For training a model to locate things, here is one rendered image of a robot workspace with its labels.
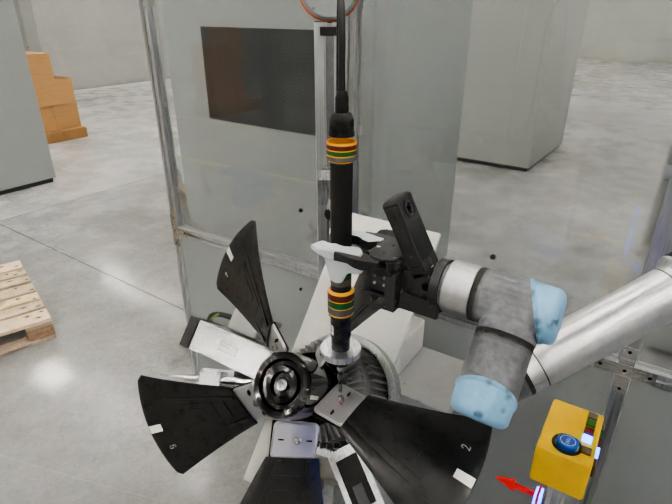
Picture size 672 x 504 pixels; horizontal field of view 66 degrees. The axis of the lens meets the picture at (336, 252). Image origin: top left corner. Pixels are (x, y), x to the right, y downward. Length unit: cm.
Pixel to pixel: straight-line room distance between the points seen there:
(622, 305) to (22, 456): 257
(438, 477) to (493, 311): 33
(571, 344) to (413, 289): 23
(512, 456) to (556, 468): 72
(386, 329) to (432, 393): 38
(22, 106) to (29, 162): 60
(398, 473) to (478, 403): 28
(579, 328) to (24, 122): 622
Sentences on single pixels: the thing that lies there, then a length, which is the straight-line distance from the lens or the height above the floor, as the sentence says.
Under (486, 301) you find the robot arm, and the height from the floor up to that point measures 150.
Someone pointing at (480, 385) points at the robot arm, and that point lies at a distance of 66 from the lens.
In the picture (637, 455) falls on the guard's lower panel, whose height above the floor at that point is 72.
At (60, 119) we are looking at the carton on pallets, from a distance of 901.
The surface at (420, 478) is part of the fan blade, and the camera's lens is 90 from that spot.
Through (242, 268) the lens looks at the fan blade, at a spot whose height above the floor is 134.
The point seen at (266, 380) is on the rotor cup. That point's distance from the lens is 98.
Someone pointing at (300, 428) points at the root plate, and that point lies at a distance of 101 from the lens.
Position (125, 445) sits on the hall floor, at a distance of 273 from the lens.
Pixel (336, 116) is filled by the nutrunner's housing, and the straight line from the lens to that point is 72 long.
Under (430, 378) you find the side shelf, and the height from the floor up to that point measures 86.
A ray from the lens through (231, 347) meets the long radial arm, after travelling 124.
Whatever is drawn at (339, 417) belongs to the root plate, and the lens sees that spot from 95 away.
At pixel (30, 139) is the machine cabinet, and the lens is 663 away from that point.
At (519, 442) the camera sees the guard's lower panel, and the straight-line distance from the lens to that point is 181.
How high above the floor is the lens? 184
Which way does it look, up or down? 26 degrees down
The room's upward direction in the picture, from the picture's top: straight up
